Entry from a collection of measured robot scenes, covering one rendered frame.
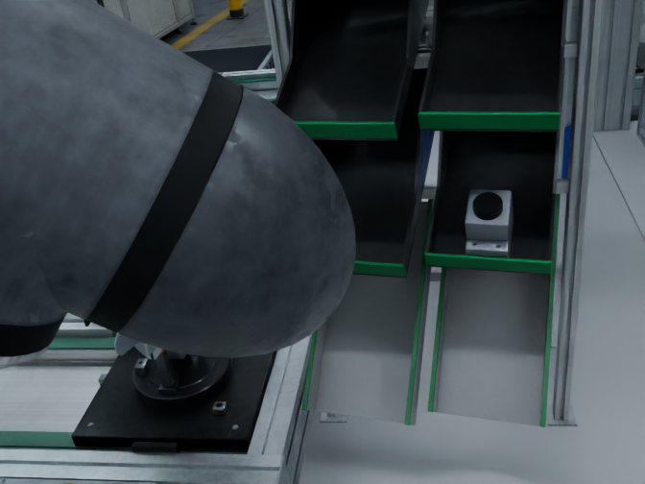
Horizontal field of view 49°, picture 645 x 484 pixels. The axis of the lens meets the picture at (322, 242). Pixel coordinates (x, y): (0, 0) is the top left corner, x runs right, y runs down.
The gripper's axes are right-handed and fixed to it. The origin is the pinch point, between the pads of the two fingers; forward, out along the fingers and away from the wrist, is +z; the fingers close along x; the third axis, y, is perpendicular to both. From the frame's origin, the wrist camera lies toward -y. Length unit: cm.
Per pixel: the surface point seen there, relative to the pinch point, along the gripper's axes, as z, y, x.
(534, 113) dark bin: -30, 4, 46
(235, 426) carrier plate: 10.1, 3.7, 10.0
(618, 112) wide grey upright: 16, -113, 82
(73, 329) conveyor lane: 11.3, -18.6, -23.2
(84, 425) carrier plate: 10.3, 3.8, -10.8
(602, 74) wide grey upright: 5, -113, 77
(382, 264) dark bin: -13.6, 3.4, 30.5
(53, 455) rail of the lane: 11.3, 8.1, -13.6
